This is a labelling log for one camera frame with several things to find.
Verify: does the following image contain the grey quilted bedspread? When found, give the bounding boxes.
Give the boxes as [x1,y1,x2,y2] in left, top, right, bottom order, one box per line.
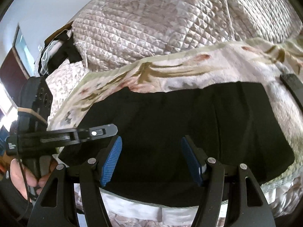
[72,0,302,71]

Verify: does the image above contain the white floral quilted comforter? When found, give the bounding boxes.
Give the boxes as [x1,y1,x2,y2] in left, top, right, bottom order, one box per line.
[46,59,89,121]

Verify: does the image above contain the dark wooden door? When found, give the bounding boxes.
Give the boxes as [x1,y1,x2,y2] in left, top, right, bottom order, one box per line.
[1,49,29,106]

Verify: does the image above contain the floral fleece blanket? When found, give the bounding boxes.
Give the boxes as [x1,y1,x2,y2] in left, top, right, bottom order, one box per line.
[48,35,302,217]

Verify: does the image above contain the black pants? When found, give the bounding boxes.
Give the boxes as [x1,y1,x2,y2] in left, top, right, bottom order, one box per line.
[57,81,295,209]

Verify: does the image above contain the person's left hand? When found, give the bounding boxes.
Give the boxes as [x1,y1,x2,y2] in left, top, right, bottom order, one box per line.
[10,158,58,199]

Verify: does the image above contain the dark clothes pile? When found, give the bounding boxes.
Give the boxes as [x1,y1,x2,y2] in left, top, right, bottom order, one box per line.
[34,23,82,77]

